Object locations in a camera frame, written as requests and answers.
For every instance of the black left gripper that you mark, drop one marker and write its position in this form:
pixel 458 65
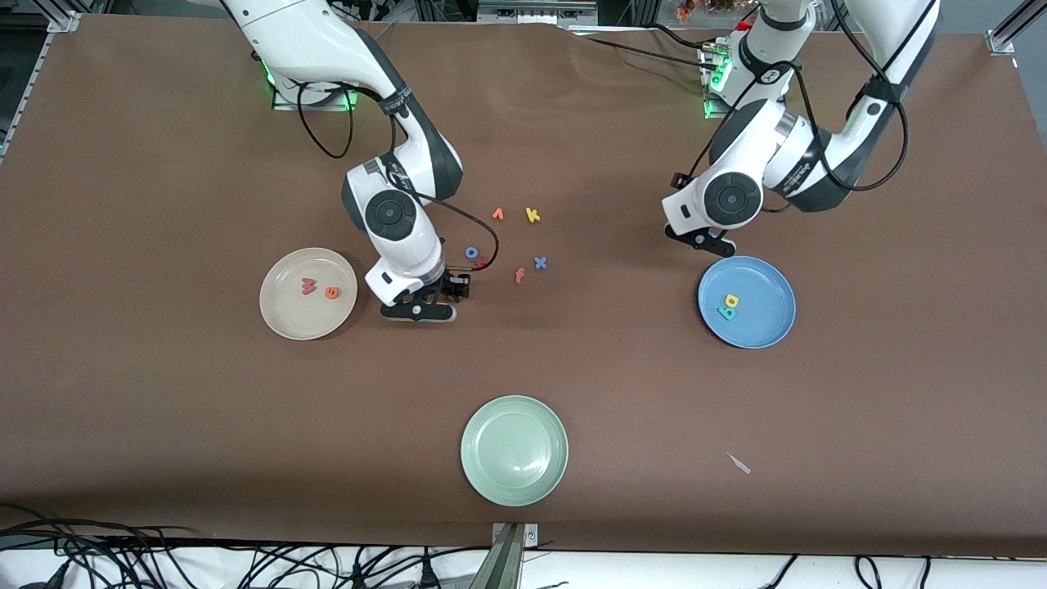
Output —
pixel 676 181

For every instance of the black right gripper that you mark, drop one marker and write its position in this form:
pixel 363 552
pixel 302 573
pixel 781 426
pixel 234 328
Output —
pixel 452 285

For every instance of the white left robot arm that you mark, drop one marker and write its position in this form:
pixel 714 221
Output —
pixel 769 147

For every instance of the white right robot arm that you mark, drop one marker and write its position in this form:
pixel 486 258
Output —
pixel 311 41

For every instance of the beige round plate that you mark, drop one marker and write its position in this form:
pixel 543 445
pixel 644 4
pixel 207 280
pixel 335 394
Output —
pixel 308 315

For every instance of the brown table cover sheet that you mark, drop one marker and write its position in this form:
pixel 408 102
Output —
pixel 572 368

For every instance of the blue round plate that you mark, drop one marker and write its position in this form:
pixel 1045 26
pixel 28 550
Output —
pixel 761 315

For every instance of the pale green round plate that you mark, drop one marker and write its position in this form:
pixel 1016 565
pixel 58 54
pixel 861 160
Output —
pixel 514 450

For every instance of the grey aluminium mast profile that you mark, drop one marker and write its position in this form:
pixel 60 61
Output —
pixel 503 564

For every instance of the white paper scrap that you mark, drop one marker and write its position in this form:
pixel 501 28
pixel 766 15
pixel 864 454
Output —
pixel 739 464

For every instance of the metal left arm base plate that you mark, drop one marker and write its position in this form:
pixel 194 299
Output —
pixel 716 110

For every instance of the grey aluminium frame rail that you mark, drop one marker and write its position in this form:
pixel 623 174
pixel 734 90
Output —
pixel 536 12

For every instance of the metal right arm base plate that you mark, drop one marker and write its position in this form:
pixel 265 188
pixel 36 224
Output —
pixel 286 104

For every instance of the silver table edge bracket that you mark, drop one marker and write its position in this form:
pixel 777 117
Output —
pixel 530 535

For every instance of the silver table corner bracket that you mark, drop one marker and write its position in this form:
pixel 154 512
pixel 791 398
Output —
pixel 999 41
pixel 65 22

